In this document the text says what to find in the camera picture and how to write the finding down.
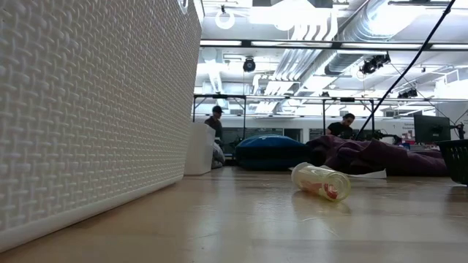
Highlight grey patterned hospital gown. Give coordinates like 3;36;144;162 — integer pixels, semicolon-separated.
211;141;226;169

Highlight yellow pill bottle red pills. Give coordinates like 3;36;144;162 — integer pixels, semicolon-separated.
290;161;352;202

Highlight white tourniquet strap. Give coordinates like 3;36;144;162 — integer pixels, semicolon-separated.
288;164;388;180

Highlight purple scrubs cloth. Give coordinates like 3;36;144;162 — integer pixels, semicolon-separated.
306;135;450;177

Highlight small white plastic bin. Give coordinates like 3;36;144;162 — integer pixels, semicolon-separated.
184;122;216;176

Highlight large white woven bin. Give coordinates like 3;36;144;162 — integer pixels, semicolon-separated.
0;0;203;253

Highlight black mesh basket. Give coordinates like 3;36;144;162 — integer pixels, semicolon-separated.
437;139;468;186

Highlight person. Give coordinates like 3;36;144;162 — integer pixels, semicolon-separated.
326;113;356;140
203;105;224;143

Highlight blue first aid pouch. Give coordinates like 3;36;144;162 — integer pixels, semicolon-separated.
234;134;316;171

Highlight black overhead beam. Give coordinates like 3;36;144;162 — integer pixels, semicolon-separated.
200;39;468;51

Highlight black ceiling spotlight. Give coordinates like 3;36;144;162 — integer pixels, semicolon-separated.
360;53;391;75

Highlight black computer monitor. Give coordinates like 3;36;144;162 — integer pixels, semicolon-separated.
413;114;451;144

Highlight white ring light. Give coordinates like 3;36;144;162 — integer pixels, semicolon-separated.
214;9;236;31

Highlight black cable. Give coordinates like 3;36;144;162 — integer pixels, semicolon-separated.
355;0;457;141

